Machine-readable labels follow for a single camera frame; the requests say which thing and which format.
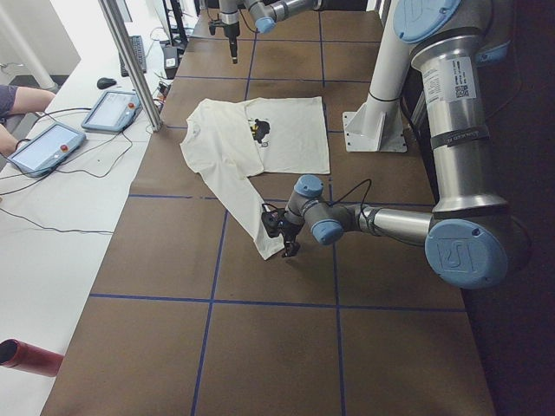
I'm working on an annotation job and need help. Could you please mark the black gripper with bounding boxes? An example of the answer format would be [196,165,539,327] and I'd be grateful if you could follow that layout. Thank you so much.
[278,219,300,257]
[225,23,238,64]

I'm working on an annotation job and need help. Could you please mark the white long-sleeve t-shirt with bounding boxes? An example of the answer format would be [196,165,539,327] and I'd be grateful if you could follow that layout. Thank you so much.
[180,96,330,259]

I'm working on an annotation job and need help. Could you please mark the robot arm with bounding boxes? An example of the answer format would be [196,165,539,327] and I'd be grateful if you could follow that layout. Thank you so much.
[263,1,531,289]
[209,0,326,64]

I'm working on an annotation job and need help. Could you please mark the person forearm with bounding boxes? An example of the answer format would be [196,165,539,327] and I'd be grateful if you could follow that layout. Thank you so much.
[1,85,56,118]

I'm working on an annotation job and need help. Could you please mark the black power adapter box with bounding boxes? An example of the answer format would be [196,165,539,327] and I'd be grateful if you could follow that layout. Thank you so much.
[162,44,180,80]

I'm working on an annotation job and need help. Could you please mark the black keyboard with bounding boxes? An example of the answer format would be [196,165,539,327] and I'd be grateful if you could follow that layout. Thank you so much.
[119,35,147,77]

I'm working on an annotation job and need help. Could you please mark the far teach pendant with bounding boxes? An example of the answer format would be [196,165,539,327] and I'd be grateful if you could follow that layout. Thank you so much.
[82,90,141,133]

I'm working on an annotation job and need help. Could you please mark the teach pendant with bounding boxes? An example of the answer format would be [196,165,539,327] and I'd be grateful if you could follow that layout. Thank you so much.
[82,90,141,133]
[8,122,86,178]

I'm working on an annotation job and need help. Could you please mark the black computer mouse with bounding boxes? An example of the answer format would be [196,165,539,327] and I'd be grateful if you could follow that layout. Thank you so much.
[96,77,117,90]

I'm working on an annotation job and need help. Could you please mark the white mounting column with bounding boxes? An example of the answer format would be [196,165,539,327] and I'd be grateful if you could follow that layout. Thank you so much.
[343,16,409,153]

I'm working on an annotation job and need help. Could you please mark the near teach pendant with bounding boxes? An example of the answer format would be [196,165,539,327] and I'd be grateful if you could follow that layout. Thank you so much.
[8,122,86,178]

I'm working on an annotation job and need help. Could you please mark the red cylinder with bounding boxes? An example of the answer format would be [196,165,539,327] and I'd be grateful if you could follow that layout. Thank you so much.
[1,339,64,377]

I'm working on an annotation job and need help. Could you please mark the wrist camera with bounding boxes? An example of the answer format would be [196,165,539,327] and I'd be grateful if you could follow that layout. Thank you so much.
[261,210,279,238]
[208,19,222,36]

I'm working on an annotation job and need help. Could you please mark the aluminium frame post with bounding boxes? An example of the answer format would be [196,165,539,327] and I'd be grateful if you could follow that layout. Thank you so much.
[99,0,162,132]

